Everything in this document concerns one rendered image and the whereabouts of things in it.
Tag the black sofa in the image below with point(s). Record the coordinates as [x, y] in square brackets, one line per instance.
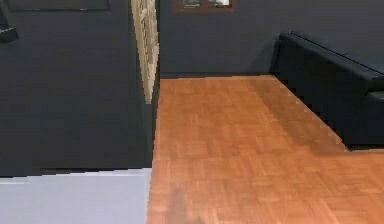
[320, 86]

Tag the dark framed wall picture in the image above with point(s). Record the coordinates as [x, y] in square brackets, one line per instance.
[60, 4]

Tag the beige wooden room door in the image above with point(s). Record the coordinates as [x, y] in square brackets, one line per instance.
[146, 43]

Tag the brown framed wall picture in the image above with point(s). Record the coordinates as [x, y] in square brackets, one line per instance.
[206, 4]

